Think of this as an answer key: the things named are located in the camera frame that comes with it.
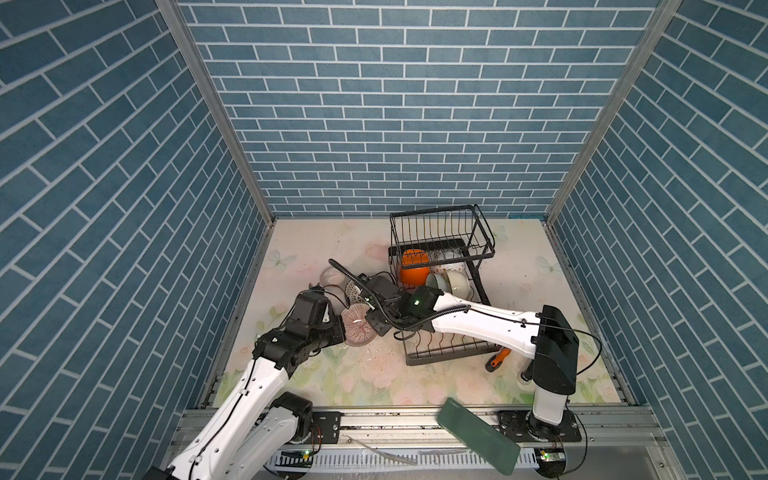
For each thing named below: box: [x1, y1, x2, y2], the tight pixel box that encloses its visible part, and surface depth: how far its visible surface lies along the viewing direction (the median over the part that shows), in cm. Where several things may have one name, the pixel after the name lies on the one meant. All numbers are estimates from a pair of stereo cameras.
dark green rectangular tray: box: [437, 397, 521, 476], surface depth 74 cm
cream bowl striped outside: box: [446, 270, 473, 300], surface depth 92 cm
